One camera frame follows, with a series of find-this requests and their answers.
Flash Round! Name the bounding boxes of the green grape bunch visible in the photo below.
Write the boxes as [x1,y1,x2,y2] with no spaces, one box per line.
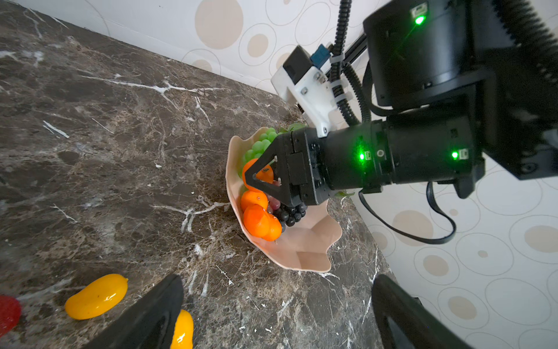
[238,123,305,175]

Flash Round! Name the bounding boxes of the strawberry red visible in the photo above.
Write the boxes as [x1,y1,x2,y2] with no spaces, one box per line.
[0,295,22,337]

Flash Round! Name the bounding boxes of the pink scalloped fruit bowl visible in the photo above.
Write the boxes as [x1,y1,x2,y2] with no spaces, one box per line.
[225,127,342,273]

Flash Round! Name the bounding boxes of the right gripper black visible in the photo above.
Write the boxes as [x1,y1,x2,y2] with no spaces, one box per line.
[244,127,338,206]

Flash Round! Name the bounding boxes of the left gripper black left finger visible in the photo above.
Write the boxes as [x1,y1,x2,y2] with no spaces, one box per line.
[84,274,184,349]

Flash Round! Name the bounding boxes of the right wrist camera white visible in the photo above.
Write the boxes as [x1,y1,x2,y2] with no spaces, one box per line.
[271,45,337,138]

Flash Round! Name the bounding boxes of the small yellow lemon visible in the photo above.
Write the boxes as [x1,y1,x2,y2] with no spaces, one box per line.
[170,310,194,349]
[65,273,128,320]

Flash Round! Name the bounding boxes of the orange mandarin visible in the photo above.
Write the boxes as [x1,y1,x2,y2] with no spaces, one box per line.
[241,159,274,193]
[243,204,270,238]
[262,214,283,241]
[241,190,269,212]

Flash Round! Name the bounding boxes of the small yellow lemon centre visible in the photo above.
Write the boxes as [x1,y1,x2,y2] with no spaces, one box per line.
[170,310,194,349]

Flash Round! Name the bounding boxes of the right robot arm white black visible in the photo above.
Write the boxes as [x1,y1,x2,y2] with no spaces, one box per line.
[244,1,557,211]

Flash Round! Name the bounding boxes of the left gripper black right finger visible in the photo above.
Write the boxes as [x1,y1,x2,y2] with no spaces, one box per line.
[371,274,470,349]

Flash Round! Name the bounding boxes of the black grape bunch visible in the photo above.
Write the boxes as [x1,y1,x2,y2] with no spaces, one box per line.
[273,203,307,232]

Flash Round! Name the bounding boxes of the red grape bunch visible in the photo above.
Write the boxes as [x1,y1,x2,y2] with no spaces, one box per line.
[267,196,281,212]

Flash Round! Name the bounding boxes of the small yellow lemon right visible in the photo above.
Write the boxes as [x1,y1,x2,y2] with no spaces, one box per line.
[65,273,128,320]

